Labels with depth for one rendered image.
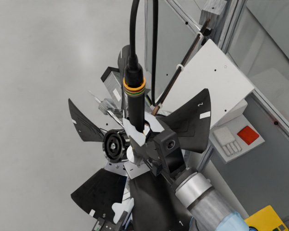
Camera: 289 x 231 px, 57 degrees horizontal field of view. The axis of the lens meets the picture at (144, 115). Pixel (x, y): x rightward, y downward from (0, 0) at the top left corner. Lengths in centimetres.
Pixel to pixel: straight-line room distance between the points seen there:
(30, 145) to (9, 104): 51
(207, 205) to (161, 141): 16
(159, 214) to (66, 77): 209
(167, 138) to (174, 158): 6
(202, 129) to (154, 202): 30
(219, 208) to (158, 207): 36
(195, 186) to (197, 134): 21
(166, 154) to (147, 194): 37
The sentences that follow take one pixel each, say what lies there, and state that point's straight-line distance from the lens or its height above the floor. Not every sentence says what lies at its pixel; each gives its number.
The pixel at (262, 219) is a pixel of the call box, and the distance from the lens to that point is 109.
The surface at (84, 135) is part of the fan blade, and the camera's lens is 123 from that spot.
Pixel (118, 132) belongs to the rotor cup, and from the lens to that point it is 91.
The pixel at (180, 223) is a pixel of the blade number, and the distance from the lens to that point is 90.
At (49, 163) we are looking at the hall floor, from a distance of 234.
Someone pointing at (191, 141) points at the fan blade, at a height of 140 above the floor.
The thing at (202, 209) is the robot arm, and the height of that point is 151.
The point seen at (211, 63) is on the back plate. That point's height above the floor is 132.
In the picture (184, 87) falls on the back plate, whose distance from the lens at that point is 108.
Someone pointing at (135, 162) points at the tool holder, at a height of 131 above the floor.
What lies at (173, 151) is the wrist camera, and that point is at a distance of 56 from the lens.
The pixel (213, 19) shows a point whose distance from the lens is 110.
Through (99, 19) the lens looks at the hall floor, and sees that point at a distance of 332.
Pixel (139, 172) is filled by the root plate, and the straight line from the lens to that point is 93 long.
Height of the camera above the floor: 207
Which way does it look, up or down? 59 degrees down
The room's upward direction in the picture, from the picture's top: straight up
